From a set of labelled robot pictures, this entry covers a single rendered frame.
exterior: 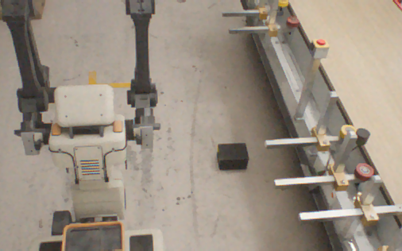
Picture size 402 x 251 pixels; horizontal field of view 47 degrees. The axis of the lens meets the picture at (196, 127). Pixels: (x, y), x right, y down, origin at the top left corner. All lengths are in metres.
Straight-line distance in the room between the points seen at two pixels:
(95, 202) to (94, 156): 0.36
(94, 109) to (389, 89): 1.68
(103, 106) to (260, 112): 2.17
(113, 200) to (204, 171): 1.27
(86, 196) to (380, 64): 1.83
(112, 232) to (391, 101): 1.62
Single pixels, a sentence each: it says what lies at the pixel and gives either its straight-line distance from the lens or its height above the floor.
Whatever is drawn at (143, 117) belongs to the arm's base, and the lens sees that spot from 1.79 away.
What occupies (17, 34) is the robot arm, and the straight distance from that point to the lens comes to 1.75.
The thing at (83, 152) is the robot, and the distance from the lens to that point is 1.75.
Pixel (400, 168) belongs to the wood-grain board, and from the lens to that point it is 2.32.
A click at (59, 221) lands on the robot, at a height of 0.75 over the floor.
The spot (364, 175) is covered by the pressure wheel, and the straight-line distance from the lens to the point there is 2.21.
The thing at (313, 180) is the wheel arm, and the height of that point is 0.86.
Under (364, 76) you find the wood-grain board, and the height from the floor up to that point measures 0.90.
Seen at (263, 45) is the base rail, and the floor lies 0.70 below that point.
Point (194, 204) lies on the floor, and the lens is 3.04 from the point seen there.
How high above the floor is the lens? 2.48
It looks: 45 degrees down
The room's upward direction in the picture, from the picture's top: 5 degrees clockwise
